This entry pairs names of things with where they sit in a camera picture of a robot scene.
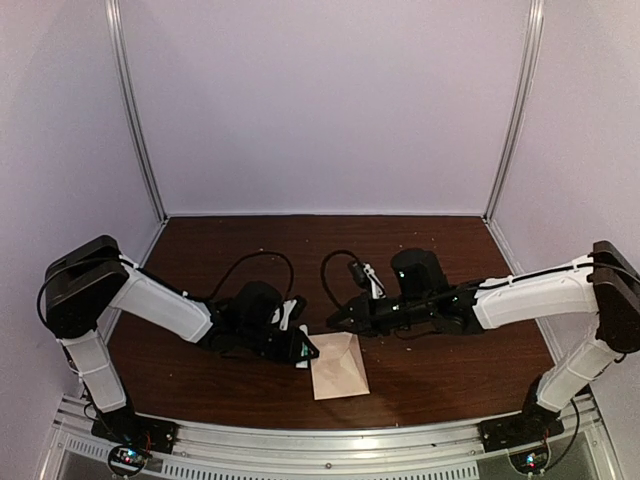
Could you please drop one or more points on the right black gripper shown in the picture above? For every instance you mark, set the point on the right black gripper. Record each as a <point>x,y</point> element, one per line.
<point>364,317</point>

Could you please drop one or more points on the right aluminium frame post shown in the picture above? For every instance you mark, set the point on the right aluminium frame post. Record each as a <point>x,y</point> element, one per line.
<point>528,66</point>

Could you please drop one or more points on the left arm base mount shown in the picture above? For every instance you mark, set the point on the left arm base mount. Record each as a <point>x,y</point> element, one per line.
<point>138,441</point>

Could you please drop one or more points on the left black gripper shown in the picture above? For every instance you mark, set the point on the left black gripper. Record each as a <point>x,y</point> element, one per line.
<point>289,351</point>

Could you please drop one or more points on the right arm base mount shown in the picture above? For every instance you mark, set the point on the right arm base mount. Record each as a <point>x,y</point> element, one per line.
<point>526,443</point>

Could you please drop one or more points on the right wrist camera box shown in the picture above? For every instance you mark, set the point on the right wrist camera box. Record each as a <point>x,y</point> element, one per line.
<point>365,277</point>

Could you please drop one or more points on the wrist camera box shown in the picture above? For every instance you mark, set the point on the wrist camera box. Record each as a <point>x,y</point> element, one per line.
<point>365,277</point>
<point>289,312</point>

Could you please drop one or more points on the left aluminium frame post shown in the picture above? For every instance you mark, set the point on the left aluminium frame post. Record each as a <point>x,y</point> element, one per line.
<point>126,85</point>

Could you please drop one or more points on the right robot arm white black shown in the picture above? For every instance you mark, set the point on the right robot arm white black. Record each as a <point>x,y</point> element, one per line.
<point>601,283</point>

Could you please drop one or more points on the beige envelope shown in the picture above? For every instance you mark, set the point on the beige envelope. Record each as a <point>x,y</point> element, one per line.
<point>339,371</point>

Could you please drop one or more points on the aluminium frame post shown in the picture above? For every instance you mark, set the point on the aluminium frame post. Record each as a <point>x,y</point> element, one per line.
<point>528,66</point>
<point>126,85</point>

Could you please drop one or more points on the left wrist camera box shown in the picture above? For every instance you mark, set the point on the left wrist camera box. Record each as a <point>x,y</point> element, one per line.
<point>289,312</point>

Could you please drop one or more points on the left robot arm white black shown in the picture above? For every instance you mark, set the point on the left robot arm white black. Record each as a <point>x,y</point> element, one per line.
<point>80,286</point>

